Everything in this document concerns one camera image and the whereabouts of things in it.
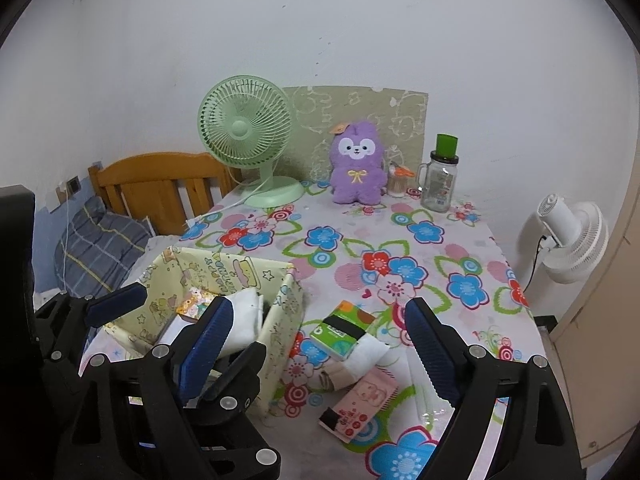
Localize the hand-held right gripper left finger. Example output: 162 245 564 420
55 296 235 480

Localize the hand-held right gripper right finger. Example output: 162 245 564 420
404 298 583 480

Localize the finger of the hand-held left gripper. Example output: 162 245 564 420
34 282 149 361
185 341 282 480

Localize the colourful cartoon packet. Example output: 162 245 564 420
175 286 217 322

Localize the white cloth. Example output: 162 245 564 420
155 290 266 356

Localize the yellow printed storage box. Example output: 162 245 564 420
102 246 307 418

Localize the pink cartoon tissue packet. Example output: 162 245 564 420
318 366 401 445

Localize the beige sock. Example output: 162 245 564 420
320 360 363 392

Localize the green tissue packet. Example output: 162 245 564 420
308 300 375 361

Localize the clear plastic bag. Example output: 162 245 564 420
395 345 458 431

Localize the blue plaid pillow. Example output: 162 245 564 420
54 196 156 298

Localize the wooden bed headboard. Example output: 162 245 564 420
88 151 243 236

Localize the floral tablecloth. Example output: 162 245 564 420
80 180 543 480

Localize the glass jar with green lid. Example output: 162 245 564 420
416 133 460 212

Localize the toothpick holder with orange lid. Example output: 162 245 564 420
387 162 416 198

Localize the beige door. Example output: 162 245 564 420
550 145 640 468

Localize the white standing fan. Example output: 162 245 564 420
520 193 610 306

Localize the purple plush toy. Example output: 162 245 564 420
327 119 390 206

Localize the green desk fan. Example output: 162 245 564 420
196 75 306 208

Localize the green patterned board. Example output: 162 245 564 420
282 85 429 186

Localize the black fan cable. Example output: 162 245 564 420
522 234 547 293

